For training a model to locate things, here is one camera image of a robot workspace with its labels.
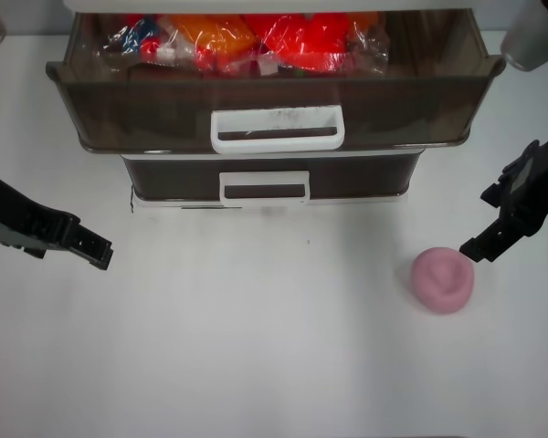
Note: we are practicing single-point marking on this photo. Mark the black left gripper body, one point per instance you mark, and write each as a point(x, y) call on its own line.
point(32, 219)

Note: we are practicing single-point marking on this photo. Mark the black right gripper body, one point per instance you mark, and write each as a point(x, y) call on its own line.
point(543, 201)

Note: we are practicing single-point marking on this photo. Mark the left wrist camera grey mount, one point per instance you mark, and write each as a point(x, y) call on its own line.
point(4, 235)

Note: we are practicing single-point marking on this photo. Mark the clear bag of colourful toys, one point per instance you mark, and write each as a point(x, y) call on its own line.
point(219, 32)

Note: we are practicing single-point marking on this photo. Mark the pink peach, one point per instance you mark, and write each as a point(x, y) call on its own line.
point(440, 283)

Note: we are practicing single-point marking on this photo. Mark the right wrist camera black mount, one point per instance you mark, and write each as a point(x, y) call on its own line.
point(518, 178)

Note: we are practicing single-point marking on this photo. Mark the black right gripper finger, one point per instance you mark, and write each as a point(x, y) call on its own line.
point(486, 246)

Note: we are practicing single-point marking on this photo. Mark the dark plastic drawer cabinet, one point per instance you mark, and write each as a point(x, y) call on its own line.
point(274, 3)

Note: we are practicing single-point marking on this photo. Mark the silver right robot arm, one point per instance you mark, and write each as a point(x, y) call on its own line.
point(536, 41)

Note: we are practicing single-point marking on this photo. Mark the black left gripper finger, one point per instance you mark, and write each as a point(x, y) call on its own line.
point(91, 255)
point(93, 239)

